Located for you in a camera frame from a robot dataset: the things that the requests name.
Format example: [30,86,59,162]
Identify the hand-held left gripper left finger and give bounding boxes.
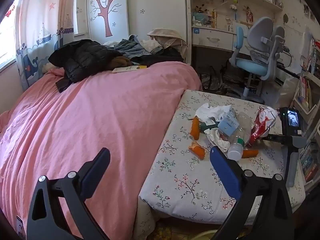
[26,147,112,240]

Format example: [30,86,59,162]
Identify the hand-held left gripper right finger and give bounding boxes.
[209,146,295,240]

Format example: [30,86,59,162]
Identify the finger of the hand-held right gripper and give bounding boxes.
[260,134,284,142]

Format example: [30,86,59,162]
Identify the red snack packet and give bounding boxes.
[246,106,279,148]

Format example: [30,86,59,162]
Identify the clear plastic bottle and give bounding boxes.
[227,112,252,161]

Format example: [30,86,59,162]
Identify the small white tissue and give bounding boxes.
[205,128,230,153]

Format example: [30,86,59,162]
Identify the light blue carton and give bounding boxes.
[217,112,239,137]

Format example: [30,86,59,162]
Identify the green packet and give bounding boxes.
[200,120,219,132]

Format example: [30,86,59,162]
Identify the large white tissue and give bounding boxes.
[195,103,234,123]

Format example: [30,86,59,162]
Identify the pale yellow bin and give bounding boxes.
[194,229,223,240]

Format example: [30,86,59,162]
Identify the row of colourful books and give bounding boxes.
[299,142,320,183]

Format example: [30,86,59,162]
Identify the white book cart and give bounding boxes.
[290,30,320,188]

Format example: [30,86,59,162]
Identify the white floral cloth cover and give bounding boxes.
[132,89,307,239]

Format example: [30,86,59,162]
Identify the clear plastic bag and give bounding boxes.
[275,76,300,108]

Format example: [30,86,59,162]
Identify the row of red white books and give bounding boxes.
[299,76,313,110]

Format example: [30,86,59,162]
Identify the pink blanket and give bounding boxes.
[0,61,203,240]

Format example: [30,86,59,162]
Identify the blue grey desk chair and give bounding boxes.
[229,17,290,104]

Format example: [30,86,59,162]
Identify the dark bag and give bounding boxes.
[200,65,247,96]

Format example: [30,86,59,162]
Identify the yellow patterned mat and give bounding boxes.
[152,226,175,240]

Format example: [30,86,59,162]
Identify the small printed card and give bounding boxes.
[15,215,26,240]

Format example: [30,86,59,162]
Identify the yellow book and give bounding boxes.
[112,65,147,74]

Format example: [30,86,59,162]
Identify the brown furry item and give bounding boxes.
[110,56,133,71]

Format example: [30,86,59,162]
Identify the black puffer jacket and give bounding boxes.
[48,39,125,93]

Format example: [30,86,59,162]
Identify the white desk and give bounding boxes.
[191,25,253,55]

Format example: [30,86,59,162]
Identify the black clothing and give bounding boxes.
[130,47,186,67]

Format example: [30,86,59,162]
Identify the blue denim clothes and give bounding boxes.
[114,35,163,58]

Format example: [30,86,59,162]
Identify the white garment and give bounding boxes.
[140,39,162,53]

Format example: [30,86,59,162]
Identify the white desk hutch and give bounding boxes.
[187,0,284,29]

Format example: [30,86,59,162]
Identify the teal box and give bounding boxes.
[194,12,213,27]

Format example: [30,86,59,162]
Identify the beige cloth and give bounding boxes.
[147,28,187,48]

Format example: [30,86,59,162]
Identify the pink printed curtain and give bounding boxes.
[15,0,75,90]

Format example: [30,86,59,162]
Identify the window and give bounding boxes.
[0,0,21,72]

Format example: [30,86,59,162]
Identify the tree decal wardrobe door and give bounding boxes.
[86,0,129,38]

